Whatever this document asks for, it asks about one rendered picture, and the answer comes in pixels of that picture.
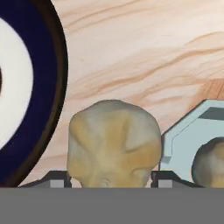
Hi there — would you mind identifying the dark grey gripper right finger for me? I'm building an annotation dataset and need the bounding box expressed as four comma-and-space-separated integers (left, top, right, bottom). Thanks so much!
150, 170, 203, 189

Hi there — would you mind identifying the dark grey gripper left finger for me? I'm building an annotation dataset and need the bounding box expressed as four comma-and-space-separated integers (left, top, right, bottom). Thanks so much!
18, 170, 73, 189

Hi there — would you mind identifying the pale beige dumpling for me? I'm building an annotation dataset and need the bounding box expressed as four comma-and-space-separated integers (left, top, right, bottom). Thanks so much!
66, 99, 163, 189
191, 136, 224, 189

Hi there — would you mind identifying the pale blue tupperware container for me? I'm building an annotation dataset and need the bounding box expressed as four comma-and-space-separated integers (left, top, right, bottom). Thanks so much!
158, 98, 224, 185

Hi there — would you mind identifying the navy and white plate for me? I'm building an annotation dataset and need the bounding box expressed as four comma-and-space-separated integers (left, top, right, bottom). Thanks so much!
0, 0, 69, 188

